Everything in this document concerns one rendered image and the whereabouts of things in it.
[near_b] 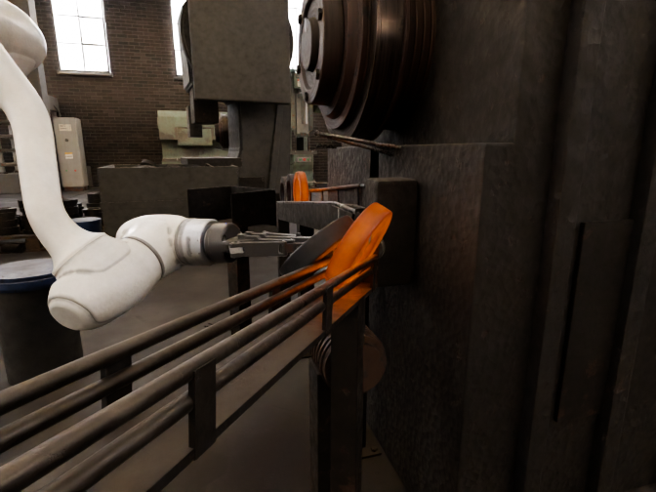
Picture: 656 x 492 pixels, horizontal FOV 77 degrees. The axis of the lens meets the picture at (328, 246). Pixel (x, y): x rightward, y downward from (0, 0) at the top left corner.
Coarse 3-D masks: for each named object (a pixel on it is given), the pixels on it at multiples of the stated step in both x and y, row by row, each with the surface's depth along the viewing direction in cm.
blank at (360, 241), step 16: (368, 208) 63; (384, 208) 65; (352, 224) 62; (368, 224) 61; (384, 224) 66; (352, 240) 61; (368, 240) 62; (336, 256) 62; (352, 256) 61; (368, 256) 72; (336, 272) 63
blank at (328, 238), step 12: (348, 216) 69; (324, 228) 64; (336, 228) 64; (312, 240) 63; (324, 240) 63; (336, 240) 64; (300, 252) 64; (312, 252) 63; (324, 252) 63; (288, 264) 65; (300, 264) 64
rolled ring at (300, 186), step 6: (300, 174) 177; (294, 180) 187; (300, 180) 175; (306, 180) 176; (294, 186) 188; (300, 186) 175; (306, 186) 175; (294, 192) 189; (300, 192) 176; (306, 192) 175; (294, 198) 190; (300, 198) 177; (306, 198) 175
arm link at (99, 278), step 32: (0, 64) 71; (0, 96) 72; (32, 96) 74; (32, 128) 71; (32, 160) 68; (32, 192) 66; (32, 224) 66; (64, 224) 67; (64, 256) 64; (96, 256) 65; (128, 256) 69; (64, 288) 62; (96, 288) 63; (128, 288) 67; (64, 320) 63; (96, 320) 63
